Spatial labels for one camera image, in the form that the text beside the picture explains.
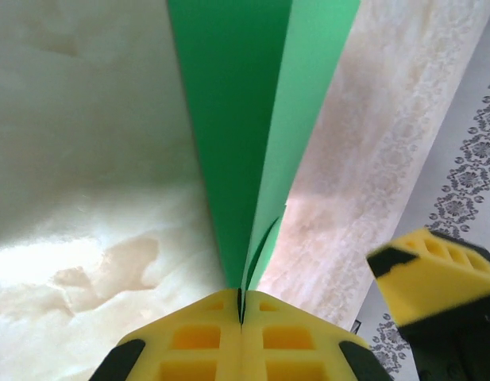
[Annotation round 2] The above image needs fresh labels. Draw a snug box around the green paper sheet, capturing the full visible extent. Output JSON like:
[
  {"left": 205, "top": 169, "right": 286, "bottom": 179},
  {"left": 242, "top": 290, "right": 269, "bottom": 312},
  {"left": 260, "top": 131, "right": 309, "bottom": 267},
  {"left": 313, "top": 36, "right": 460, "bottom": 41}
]
[{"left": 166, "top": 0, "right": 363, "bottom": 293}]

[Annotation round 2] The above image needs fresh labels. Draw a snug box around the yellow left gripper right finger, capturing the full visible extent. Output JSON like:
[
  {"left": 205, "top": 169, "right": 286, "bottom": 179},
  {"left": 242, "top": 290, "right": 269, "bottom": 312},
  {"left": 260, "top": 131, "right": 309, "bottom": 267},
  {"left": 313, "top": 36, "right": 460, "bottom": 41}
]
[{"left": 239, "top": 291, "right": 392, "bottom": 381}]

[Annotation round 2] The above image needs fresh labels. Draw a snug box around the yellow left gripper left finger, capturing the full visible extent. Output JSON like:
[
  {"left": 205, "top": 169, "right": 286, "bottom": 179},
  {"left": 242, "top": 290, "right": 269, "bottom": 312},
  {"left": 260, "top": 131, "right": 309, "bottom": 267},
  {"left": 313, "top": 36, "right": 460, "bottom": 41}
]
[{"left": 94, "top": 288, "right": 245, "bottom": 381}]

